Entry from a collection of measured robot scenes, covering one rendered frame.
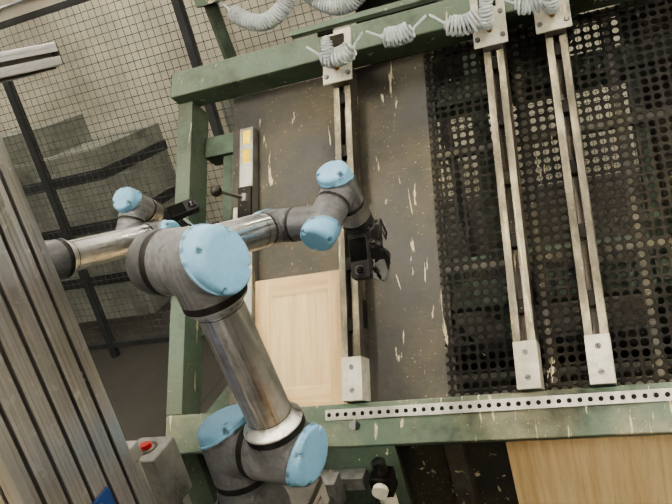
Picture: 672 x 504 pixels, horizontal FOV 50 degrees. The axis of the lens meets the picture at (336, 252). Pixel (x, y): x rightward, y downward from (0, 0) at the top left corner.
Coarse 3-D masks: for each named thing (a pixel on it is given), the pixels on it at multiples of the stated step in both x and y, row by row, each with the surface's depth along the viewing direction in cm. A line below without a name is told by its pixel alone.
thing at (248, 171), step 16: (240, 144) 245; (256, 144) 246; (240, 160) 243; (256, 160) 244; (240, 176) 242; (256, 176) 243; (256, 192) 241; (256, 208) 239; (256, 256) 234; (256, 272) 233
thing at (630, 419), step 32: (640, 384) 177; (192, 416) 223; (320, 416) 207; (416, 416) 196; (448, 416) 193; (480, 416) 190; (512, 416) 187; (544, 416) 184; (576, 416) 181; (608, 416) 178; (640, 416) 175; (192, 448) 220
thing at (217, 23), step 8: (200, 0) 279; (208, 0) 278; (216, 0) 278; (224, 0) 283; (208, 8) 282; (216, 8) 284; (208, 16) 286; (216, 16) 284; (216, 24) 285; (224, 24) 287; (216, 32) 287; (224, 32) 288; (224, 40) 289; (224, 48) 289; (232, 48) 291; (224, 56) 293; (232, 56) 292; (240, 96) 300
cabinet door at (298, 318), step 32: (256, 288) 230; (288, 288) 226; (320, 288) 221; (256, 320) 227; (288, 320) 223; (320, 320) 219; (288, 352) 220; (320, 352) 216; (288, 384) 217; (320, 384) 213
